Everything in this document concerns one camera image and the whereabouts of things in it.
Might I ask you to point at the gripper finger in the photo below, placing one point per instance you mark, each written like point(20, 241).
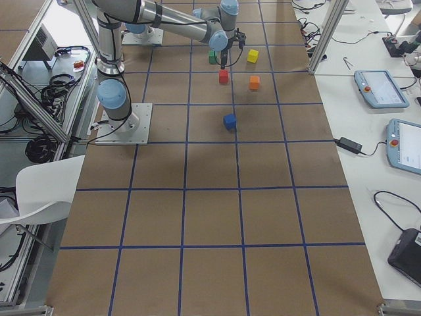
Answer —
point(223, 58)

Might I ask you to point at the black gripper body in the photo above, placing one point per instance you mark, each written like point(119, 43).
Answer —
point(225, 52)

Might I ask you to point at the red wooden block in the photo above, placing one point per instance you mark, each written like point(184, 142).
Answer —
point(223, 76)

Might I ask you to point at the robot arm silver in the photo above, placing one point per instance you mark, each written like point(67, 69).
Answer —
point(215, 27)
point(140, 29)

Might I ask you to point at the green wooden block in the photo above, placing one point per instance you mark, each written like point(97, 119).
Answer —
point(212, 58)

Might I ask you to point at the yellow wooden block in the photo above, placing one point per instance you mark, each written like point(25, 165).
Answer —
point(252, 56)

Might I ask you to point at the orange wooden block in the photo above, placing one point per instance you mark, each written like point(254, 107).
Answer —
point(254, 83)

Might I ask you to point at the blue wooden block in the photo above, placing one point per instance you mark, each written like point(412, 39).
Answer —
point(230, 121)

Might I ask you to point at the metal hex key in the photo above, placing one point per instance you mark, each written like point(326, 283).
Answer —
point(347, 63)

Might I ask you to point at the upper blue teach pendant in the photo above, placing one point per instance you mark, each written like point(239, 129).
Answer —
point(379, 89)

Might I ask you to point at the blue teach pendant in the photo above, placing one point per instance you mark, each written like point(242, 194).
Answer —
point(403, 145)
point(379, 89)

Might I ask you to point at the black power adapter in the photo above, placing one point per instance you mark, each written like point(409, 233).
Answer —
point(348, 145)

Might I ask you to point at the grey electronics box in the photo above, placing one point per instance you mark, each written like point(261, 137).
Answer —
point(42, 48)

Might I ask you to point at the lower blue teach pendant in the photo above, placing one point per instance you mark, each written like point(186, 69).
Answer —
point(403, 145)

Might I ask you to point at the white plastic chair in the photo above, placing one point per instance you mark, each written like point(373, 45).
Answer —
point(45, 192)

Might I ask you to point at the black tablet device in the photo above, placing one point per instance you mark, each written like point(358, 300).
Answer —
point(405, 256)

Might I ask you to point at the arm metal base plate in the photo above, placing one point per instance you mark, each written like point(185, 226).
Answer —
point(134, 131)
point(147, 38)

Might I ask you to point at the aluminium frame post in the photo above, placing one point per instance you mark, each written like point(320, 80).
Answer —
point(331, 20)

